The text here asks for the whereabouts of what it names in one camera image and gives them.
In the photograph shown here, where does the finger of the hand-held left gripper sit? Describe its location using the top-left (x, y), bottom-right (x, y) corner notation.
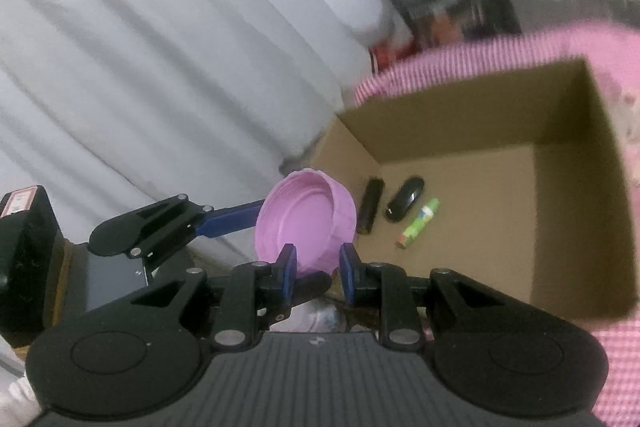
top-left (125, 193), bottom-right (266, 258)
top-left (292, 273), bottom-right (333, 308)

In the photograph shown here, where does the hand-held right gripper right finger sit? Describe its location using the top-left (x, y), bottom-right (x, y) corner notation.
top-left (339, 243), bottom-right (506, 350)

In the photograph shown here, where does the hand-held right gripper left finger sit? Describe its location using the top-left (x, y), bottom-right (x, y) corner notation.
top-left (127, 243), bottom-right (301, 350)

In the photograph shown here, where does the purple plastic lid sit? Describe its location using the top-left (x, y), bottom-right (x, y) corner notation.
top-left (254, 169), bottom-right (357, 280)

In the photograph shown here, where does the black cylindrical tube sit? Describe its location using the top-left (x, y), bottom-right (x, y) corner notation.
top-left (357, 177), bottom-right (387, 235)

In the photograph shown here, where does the green lip balm stick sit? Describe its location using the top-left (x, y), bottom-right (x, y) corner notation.
top-left (396, 198), bottom-right (441, 249)

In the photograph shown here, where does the small black bottle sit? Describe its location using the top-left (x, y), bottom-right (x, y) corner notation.
top-left (385, 176), bottom-right (426, 223)

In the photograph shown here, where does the brown cardboard box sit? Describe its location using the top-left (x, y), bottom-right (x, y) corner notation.
top-left (307, 58), bottom-right (633, 323)

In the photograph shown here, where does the black box with red label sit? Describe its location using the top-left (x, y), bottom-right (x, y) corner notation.
top-left (0, 185), bottom-right (68, 349)

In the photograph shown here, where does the white curtain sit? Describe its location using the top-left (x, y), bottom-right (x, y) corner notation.
top-left (0, 0), bottom-right (386, 408)

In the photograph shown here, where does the red packet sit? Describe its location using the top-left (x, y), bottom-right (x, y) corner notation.
top-left (369, 44), bottom-right (416, 72)

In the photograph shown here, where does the pink checkered blanket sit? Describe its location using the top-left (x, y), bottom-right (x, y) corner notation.
top-left (352, 21), bottom-right (640, 427)

